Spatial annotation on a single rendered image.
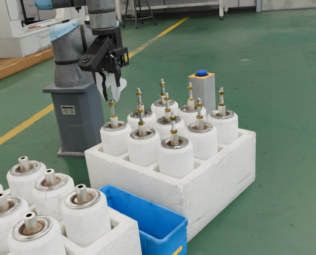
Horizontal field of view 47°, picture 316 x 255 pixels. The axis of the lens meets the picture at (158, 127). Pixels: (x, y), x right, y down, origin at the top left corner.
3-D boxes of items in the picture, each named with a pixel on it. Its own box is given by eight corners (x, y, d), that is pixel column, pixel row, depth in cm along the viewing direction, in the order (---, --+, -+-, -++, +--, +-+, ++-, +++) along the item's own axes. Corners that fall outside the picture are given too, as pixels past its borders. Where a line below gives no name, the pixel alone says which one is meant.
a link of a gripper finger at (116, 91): (133, 96, 111) (126, 67, 108) (121, 103, 106) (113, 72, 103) (125, 97, 112) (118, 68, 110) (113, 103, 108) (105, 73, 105)
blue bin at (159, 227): (85, 236, 105) (78, 201, 100) (113, 216, 112) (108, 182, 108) (165, 284, 86) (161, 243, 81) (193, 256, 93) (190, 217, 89)
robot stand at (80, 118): (56, 157, 154) (41, 89, 143) (76, 138, 171) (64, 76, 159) (96, 159, 149) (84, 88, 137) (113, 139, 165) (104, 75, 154)
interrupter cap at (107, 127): (121, 132, 108) (121, 130, 108) (99, 131, 111) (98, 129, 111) (130, 123, 115) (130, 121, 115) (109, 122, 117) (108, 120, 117)
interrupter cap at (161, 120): (153, 120, 115) (152, 118, 115) (174, 115, 118) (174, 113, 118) (162, 128, 109) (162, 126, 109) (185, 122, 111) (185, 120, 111)
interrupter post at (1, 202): (-5, 209, 77) (-9, 196, 75) (6, 203, 78) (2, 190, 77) (0, 213, 75) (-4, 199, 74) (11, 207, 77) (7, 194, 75)
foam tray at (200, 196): (92, 199, 122) (83, 151, 115) (167, 153, 148) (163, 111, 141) (186, 245, 97) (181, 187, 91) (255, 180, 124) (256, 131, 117)
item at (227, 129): (243, 168, 118) (243, 116, 111) (216, 175, 115) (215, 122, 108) (228, 156, 126) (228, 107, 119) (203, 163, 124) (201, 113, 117)
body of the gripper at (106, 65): (130, 67, 109) (125, 25, 105) (112, 74, 103) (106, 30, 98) (110, 65, 113) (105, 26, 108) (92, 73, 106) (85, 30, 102)
